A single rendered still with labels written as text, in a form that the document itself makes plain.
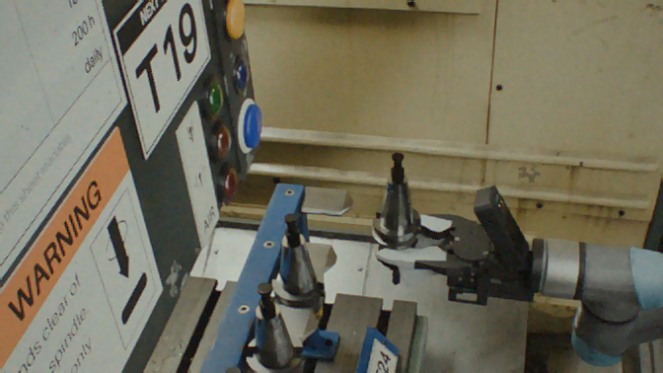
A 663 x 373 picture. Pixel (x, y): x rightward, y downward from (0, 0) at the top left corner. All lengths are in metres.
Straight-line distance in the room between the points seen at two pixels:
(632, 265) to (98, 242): 0.80
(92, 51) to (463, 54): 1.00
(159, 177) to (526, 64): 0.95
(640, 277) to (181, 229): 0.72
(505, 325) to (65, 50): 1.26
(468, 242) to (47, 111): 0.80
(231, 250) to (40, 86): 1.32
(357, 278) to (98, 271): 1.20
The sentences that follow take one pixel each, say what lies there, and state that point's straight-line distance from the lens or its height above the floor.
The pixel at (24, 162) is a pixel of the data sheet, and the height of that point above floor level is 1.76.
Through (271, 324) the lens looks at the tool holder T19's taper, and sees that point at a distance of 0.86.
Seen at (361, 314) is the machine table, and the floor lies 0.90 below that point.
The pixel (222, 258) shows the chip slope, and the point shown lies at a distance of 1.62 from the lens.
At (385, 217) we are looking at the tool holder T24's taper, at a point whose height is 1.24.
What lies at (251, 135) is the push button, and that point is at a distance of 0.54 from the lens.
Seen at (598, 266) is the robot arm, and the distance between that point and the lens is 1.06.
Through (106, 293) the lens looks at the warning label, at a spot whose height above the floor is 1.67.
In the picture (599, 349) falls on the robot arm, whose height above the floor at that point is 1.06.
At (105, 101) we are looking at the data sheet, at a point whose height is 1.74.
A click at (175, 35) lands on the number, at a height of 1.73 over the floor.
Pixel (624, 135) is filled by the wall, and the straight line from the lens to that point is 1.39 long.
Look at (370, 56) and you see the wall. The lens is 1.33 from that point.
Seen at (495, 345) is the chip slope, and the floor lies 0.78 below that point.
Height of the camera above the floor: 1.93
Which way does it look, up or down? 39 degrees down
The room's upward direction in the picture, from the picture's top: 4 degrees counter-clockwise
